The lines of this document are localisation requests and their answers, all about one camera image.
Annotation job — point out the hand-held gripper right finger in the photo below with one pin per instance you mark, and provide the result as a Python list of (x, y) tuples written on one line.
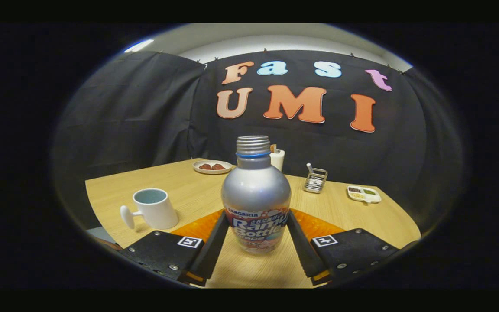
[(303, 251)]

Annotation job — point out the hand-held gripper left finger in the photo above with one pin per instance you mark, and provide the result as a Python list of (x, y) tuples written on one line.
[(212, 251)]

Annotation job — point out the white cup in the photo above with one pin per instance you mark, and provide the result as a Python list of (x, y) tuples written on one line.
[(158, 214)]

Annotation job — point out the silver juice bottle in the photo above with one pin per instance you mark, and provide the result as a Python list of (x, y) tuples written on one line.
[(256, 195)]

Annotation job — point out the wooden table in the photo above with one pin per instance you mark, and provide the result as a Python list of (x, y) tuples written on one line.
[(189, 186)]

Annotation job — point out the white oval plate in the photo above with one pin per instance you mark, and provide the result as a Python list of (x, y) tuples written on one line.
[(213, 171)]

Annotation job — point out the white divided dish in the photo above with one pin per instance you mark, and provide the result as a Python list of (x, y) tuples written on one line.
[(364, 198)]

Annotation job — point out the metal spoon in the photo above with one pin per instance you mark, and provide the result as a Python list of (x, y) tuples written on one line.
[(309, 167)]

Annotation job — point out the red food piece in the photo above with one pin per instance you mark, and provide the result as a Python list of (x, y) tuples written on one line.
[(205, 167), (218, 167)]

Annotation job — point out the white toaster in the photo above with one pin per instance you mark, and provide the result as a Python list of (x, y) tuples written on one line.
[(277, 161)]

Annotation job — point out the ceiling light panel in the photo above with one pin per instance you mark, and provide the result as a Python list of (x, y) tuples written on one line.
[(139, 45)]

